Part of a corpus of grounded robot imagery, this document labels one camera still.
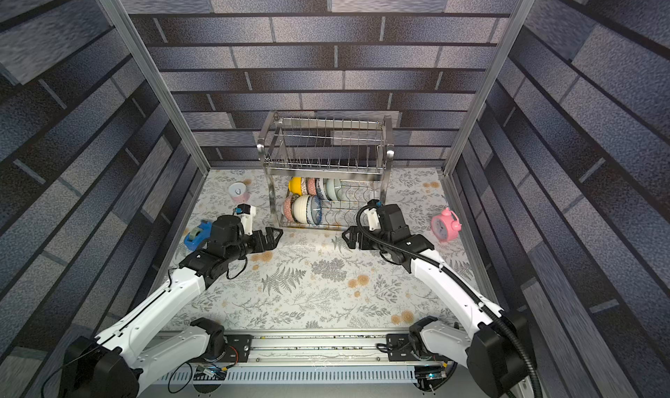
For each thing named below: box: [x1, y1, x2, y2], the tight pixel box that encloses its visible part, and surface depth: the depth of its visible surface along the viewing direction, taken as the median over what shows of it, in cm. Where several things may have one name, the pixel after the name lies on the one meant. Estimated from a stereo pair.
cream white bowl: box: [291, 194, 310, 225], surface depth 95 cm
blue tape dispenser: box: [183, 219, 212, 252], surface depth 94 cm
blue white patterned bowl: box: [318, 178, 329, 201], surface depth 100 cm
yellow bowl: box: [287, 176, 303, 196], surface depth 103 cm
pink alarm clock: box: [430, 206, 463, 242], surface depth 92 cm
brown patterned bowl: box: [307, 177, 317, 196], surface depth 101 cm
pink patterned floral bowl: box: [284, 195, 294, 221], surface depth 94 cm
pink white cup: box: [228, 181, 252, 204], surface depth 109 cm
